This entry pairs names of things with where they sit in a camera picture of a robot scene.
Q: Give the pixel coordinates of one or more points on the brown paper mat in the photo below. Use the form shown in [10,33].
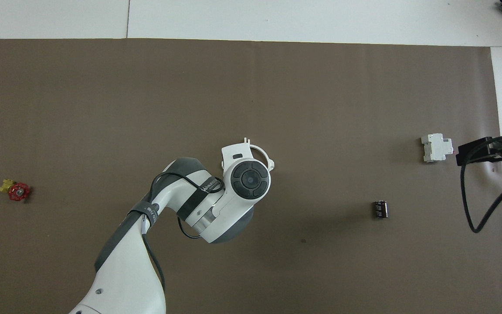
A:
[320,87]

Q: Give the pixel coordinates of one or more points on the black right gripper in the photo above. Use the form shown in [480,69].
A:
[477,152]

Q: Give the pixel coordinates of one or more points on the black cylindrical capacitor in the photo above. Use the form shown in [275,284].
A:
[380,209]

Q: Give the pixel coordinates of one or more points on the red and yellow valve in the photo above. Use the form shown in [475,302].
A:
[18,192]

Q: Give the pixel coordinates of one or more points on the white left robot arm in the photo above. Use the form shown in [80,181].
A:
[120,279]

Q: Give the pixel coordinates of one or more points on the white circuit breaker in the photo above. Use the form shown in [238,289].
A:
[436,148]

